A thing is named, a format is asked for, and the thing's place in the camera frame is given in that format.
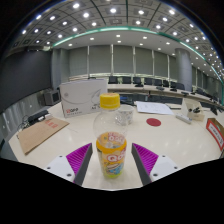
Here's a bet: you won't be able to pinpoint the brown paper envelope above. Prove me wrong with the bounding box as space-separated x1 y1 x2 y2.
17 116 70 156

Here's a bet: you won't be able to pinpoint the white printed paper sheet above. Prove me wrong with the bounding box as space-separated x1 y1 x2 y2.
134 100 175 116

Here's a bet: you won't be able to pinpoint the yellow-capped orange drink bottle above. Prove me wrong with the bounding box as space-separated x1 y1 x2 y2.
92 92 129 180

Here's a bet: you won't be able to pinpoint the ceiling lights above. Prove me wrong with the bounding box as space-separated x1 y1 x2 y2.
19 2 224 73

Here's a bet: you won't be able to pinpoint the black flat device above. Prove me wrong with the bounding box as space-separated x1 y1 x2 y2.
27 109 50 126

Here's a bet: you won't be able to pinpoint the white patterned paper cup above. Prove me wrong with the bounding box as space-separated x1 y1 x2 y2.
116 104 135 127

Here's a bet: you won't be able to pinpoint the white desk organizer box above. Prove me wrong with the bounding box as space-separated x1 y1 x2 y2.
180 98 206 122

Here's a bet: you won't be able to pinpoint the flat round red coaster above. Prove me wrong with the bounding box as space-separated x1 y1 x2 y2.
145 117 162 128

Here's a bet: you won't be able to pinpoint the red-edged cardboard box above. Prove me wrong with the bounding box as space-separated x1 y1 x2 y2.
205 117 224 153

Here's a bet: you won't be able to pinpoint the small grey monitor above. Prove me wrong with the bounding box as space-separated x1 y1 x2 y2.
43 89 61 107

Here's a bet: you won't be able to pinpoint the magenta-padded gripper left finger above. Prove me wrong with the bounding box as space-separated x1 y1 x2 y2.
44 142 94 187

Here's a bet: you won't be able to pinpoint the row of black office chairs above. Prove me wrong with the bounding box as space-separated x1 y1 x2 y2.
107 75 186 92

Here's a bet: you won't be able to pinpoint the white copy paper box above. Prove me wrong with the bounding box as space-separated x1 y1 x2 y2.
59 78 109 119

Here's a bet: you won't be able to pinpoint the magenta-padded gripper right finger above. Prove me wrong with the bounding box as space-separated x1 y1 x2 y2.
131 142 182 186

